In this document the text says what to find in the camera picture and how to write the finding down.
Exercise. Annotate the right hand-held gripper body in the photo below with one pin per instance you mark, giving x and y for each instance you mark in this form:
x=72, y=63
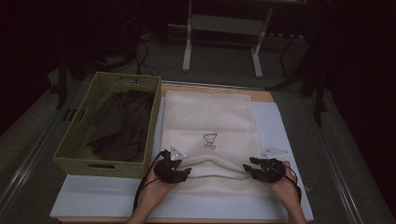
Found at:
x=271, y=169

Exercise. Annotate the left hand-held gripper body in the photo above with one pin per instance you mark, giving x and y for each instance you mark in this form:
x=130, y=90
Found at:
x=166, y=171

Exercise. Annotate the cream cloth bag with print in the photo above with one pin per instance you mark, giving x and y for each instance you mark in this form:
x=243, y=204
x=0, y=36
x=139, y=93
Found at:
x=208, y=115

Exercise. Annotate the dark cloth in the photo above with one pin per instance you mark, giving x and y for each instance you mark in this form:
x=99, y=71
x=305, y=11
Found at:
x=124, y=124

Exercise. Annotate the green woven basket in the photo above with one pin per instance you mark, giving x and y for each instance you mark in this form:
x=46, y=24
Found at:
x=77, y=146

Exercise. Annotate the person's left hand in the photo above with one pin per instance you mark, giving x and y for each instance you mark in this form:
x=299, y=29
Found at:
x=155, y=189

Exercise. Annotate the person's right hand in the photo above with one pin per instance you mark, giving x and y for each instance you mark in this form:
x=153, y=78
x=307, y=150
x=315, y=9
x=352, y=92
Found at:
x=285, y=186

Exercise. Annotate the white sheet mat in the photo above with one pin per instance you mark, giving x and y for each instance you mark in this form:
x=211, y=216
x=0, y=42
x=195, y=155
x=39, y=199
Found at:
x=102, y=196

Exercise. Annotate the dark metal stand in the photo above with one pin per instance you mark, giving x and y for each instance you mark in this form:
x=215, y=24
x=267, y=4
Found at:
x=319, y=93

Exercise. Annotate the white metal stand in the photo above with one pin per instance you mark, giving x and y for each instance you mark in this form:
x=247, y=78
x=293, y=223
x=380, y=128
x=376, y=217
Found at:
x=224, y=25

